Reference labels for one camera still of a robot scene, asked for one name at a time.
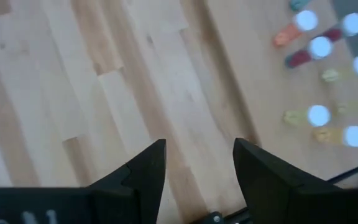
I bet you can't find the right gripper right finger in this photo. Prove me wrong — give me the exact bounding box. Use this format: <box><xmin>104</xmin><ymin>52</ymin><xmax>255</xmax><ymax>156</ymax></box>
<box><xmin>233</xmin><ymin>138</ymin><xmax>358</xmax><ymax>224</ymax></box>

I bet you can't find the wooden shelf board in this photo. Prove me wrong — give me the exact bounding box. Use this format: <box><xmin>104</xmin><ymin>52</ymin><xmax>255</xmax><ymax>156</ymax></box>
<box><xmin>197</xmin><ymin>0</ymin><xmax>358</xmax><ymax>187</ymax></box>

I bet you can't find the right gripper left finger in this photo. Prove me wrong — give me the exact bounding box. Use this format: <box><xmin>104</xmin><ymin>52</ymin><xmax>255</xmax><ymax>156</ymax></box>
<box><xmin>0</xmin><ymin>139</ymin><xmax>167</xmax><ymax>224</ymax></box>

